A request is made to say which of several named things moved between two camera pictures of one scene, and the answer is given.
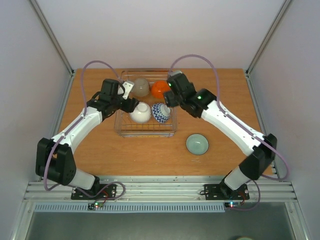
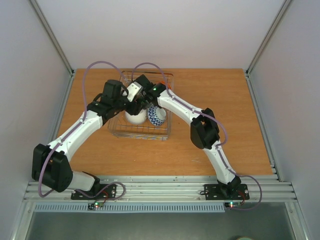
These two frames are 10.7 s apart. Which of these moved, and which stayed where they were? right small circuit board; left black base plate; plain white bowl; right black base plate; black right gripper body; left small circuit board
Moved: plain white bowl; black right gripper body
Stayed: right black base plate; left small circuit board; left black base plate; right small circuit board
